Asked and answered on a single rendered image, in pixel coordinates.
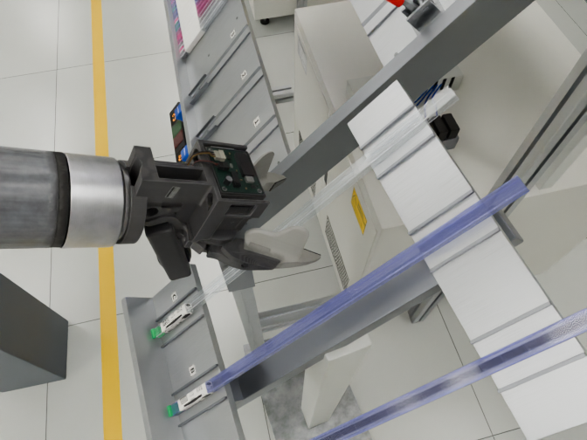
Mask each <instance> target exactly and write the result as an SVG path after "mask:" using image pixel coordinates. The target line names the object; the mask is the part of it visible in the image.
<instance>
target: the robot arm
mask: <svg viewBox="0 0 587 440"><path fill-rule="evenodd" d="M211 146H212V147H211ZM214 147H219V148H214ZM228 148H233V149H228ZM247 149H248V147H247V146H244V145H238V144H231V143H224V142H218V141H206V140H199V139H197V141H196V143H195V145H194V147H193V149H192V150H191V152H190V154H189V156H188V158H187V160H186V162H185V163H181V162H165V161H156V160H154V157H153V154H152V151H151V148H150V147H142V146H135V145H134V146H133V149H132V151H131V154H130V156H129V158H128V161H125V160H118V161H116V160H115V158H113V157H108V156H98V155H82V154H72V153H62V152H57V151H48V150H39V149H30V148H14V147H5V146H0V249H33V248H60V249H67V248H104V247H111V246H114V245H115V244H135V243H136V242H137V241H138V240H139V239H140V237H141V235H142V232H143V228H144V230H145V235H146V237H147V239H148V241H149V243H150V245H151V246H152V248H153V250H154V252H155V254H156V257H157V260H158V262H159V264H160V265H161V266H162V267H163V269H164V270H165V272H166V274H167V275H168V277H169V279H170V280H176V279H180V278H185V277H189V275H190V274H191V270H190V263H189V262H190V259H191V249H192V250H193V251H195V252H196V253H197V254H201V253H202V252H206V257H207V258H214V259H216V260H218V261H220V262H221V263H223V264H225V265H229V266H230V267H233V268H236V269H239V270H246V271H268V270H273V269H283V268H292V267H298V266H303V265H309V264H312V263H314V262H316V261H318V260H319V259H320V258H321V254H319V253H316V252H313V251H310V250H307V249H304V247H305V244H306V242H307V240H308V237H309V231H308V229H306V228H304V227H301V226H298V225H294V226H291V227H288V228H286V229H284V230H280V231H276V232H273V231H269V230H264V229H261V228H251V229H249V230H247V231H246V232H245V239H243V238H238V237H236V238H235V239H234V240H233V241H232V239H233V238H234V237H235V236H236V234H237V233H238V231H239V230H242V228H243V227H244V226H245V224H246V222H247V221H248V220H249V219H252V218H259V217H260V216H261V215H262V214H263V212H264V211H265V210H266V208H267V207H268V205H269V204H270V201H265V200H264V199H265V198H266V194H265V192H264V190H266V191H272V190H273V189H275V188H277V187H278V186H279V185H281V184H282V183H283V182H284V181H285V180H286V177H285V176H283V175H279V174H275V173H272V172H268V170H269V168H270V166H271V163H272V160H273V157H274V152H273V151H268V152H266V153H264V154H263V155H262V156H260V158H259V159H258V160H257V161H256V162H254V163H253V164H252V160H251V157H250V156H249V153H248V151H246V150H247Z"/></svg>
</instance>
